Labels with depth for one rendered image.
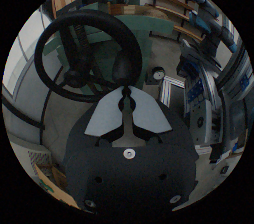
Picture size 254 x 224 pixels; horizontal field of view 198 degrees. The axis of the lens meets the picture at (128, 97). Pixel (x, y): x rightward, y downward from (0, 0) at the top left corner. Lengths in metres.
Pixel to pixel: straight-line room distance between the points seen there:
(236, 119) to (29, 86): 1.88
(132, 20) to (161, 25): 0.10
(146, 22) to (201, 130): 0.37
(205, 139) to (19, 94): 1.71
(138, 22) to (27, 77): 1.54
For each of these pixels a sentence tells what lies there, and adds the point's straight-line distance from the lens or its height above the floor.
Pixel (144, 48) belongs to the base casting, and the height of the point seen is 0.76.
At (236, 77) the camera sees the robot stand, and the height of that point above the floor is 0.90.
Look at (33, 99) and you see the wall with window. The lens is 1.61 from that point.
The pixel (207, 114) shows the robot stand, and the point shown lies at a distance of 0.27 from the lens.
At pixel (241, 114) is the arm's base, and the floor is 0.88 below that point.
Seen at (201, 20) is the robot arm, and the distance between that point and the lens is 0.38.
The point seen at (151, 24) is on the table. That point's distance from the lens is 0.32.
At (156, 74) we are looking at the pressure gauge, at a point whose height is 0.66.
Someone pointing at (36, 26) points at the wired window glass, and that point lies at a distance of 1.93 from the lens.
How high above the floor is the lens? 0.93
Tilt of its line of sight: 63 degrees down
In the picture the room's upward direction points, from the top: straight up
